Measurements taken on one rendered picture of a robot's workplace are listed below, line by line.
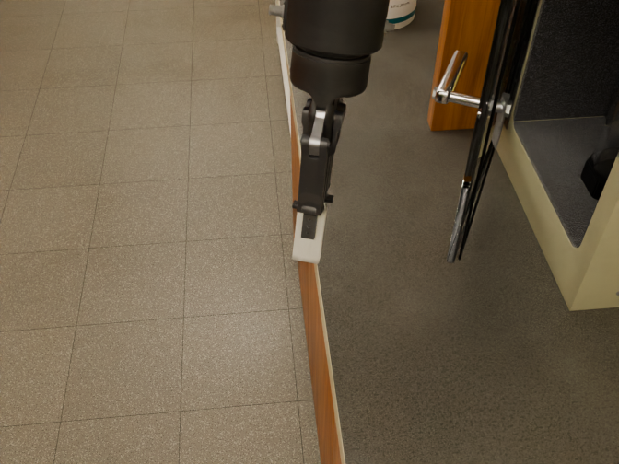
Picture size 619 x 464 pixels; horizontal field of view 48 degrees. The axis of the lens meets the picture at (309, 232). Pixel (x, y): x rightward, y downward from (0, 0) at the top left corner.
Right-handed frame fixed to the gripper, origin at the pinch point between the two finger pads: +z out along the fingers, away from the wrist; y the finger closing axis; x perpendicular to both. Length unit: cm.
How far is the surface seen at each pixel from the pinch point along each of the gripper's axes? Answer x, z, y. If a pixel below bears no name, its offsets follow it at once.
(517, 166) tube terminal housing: 25.5, 0.6, -29.4
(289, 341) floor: -10, 87, -88
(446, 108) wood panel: 14.9, -2.7, -40.0
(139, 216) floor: -69, 80, -128
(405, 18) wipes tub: 6, -8, -70
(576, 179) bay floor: 31.8, -1.8, -22.0
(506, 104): 17.6, -16.1, -4.0
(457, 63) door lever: 12.6, -17.5, -11.0
